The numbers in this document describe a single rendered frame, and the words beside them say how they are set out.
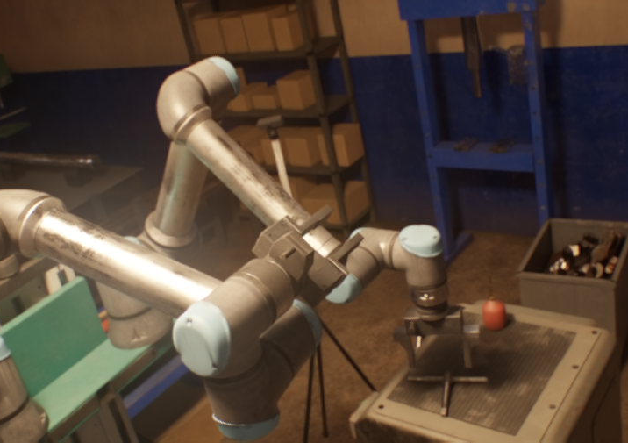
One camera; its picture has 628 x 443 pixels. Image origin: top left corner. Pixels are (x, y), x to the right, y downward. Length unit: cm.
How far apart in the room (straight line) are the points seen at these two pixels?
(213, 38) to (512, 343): 423
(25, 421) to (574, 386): 132
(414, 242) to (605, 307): 233
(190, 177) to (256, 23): 361
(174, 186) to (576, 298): 240
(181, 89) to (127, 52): 553
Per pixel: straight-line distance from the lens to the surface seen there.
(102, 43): 748
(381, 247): 167
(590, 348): 203
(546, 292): 389
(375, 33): 536
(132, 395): 344
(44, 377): 214
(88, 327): 220
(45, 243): 133
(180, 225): 209
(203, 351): 97
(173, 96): 170
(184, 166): 193
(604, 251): 411
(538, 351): 202
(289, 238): 102
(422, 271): 164
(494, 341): 206
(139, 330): 213
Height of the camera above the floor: 254
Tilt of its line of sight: 24 degrees down
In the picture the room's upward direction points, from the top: 13 degrees counter-clockwise
